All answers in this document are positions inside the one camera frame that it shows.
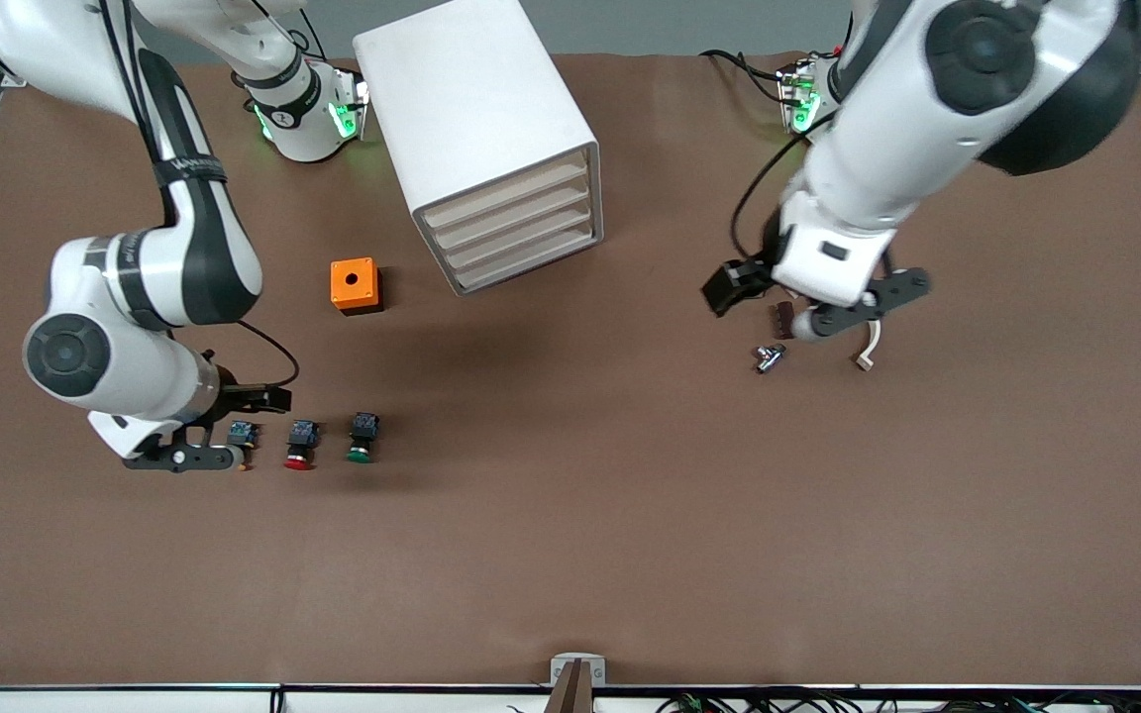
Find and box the orange button enclosure box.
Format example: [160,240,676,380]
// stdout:
[330,257,384,316]

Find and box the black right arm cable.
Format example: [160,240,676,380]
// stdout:
[234,319,301,392]

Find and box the red mushroom push button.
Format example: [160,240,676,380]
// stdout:
[283,419,324,472]

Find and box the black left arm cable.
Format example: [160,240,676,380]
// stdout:
[729,134,814,263]

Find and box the brown table cover sheet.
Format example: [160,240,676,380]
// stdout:
[0,51,1141,688]

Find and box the white lowest cabinet drawer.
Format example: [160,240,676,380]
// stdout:
[448,218,601,297]

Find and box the green mushroom push button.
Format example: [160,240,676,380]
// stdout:
[346,412,381,464]

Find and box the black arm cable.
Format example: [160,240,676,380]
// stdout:
[234,319,301,392]
[729,134,814,263]

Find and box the grey aluminium edge bracket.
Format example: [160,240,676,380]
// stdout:
[550,653,607,689]

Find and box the black base cable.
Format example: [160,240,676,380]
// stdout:
[699,48,791,108]

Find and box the yellow mushroom push button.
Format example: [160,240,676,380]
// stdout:
[226,420,261,468]

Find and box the white table edge rail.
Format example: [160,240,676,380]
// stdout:
[0,683,1141,713]

